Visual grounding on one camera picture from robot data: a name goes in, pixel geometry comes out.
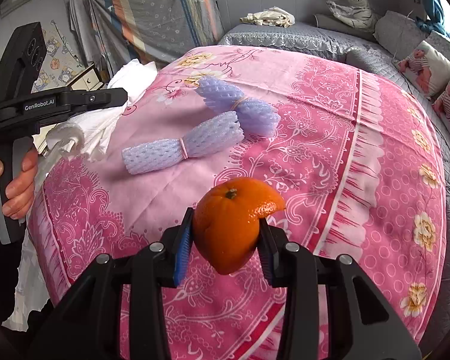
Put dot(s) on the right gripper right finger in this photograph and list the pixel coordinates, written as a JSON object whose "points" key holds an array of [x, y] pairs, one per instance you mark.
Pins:
{"points": [[361, 322]]}

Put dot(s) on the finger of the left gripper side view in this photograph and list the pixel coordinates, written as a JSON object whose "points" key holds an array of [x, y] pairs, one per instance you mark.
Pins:
{"points": [[82, 101]]}

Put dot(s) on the white small drawer cabinet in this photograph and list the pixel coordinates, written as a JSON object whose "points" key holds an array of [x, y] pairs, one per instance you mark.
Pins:
{"points": [[81, 78]]}

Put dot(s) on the cream crumpled cloth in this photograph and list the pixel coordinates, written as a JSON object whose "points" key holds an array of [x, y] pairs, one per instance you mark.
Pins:
{"points": [[273, 16]]}

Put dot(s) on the blue curtain left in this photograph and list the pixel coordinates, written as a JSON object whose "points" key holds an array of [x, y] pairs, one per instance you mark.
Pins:
{"points": [[435, 18]]}

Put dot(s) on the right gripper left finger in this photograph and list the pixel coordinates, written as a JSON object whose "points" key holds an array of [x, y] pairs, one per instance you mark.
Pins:
{"points": [[85, 324]]}

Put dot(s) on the grey bolster cushion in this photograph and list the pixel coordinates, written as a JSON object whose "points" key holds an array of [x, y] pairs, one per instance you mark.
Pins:
{"points": [[330, 23]]}

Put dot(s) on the orange peel piece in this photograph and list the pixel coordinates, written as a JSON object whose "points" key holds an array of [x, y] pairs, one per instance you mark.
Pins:
{"points": [[226, 221]]}

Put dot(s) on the white paper tissue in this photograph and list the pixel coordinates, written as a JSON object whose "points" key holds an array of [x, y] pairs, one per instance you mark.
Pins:
{"points": [[88, 134]]}

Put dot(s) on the white tiger plush toy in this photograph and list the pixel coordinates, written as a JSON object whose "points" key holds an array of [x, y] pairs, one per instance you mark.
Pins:
{"points": [[357, 14]]}

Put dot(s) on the person's left hand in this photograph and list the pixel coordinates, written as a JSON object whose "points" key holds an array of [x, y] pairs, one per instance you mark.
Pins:
{"points": [[20, 191]]}

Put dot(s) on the pink floral tablecloth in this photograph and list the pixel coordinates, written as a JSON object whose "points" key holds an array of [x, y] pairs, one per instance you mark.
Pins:
{"points": [[355, 158]]}

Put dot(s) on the purple foam fruit net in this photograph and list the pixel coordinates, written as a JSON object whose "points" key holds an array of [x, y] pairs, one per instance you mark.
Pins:
{"points": [[256, 117]]}

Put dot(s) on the grey quilted sofa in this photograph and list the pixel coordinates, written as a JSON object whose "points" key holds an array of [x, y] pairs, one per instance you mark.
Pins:
{"points": [[369, 57]]}

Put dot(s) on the light purple foam net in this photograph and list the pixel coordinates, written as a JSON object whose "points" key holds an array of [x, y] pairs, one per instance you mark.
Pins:
{"points": [[207, 138]]}

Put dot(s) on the left baby print pillow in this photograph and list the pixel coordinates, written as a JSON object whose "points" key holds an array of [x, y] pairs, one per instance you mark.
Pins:
{"points": [[426, 68]]}

